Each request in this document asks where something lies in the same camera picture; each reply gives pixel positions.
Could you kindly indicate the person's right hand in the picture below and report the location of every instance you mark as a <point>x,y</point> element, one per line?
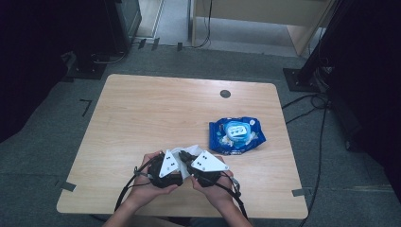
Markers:
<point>220,192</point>

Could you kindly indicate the light wooden furniture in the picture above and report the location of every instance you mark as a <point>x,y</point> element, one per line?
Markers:
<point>268,12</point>

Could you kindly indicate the person's left hand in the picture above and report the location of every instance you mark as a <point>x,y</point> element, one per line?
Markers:
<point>142,189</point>

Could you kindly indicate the blue wet wipe packet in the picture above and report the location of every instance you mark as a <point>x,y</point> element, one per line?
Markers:
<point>217,132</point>

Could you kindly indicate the round grey table grommet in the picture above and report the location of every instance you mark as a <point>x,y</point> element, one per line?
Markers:
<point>225,93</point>

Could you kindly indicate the dark curtain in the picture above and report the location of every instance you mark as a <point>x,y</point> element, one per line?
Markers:
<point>31,47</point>
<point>372,78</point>

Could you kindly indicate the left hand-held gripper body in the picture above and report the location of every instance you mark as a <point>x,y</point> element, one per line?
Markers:
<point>168,165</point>

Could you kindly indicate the black metal stand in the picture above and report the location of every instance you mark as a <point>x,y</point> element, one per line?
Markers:
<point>296,80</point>

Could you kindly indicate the white wet wipe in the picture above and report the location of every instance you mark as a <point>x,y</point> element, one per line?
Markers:
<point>192,149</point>

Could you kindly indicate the black stand base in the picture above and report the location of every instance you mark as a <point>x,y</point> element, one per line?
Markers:
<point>88,71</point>

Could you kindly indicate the grey tape strip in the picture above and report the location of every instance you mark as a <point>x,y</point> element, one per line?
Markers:
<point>298,192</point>
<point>68,186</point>

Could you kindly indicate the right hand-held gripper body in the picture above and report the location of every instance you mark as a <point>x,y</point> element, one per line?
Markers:
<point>206,164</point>

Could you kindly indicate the black cabinet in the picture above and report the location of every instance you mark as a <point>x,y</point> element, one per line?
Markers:
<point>123,25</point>

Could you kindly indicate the black floor tape strip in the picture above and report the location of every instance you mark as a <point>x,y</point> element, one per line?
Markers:
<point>179,46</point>
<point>155,43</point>
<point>142,43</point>

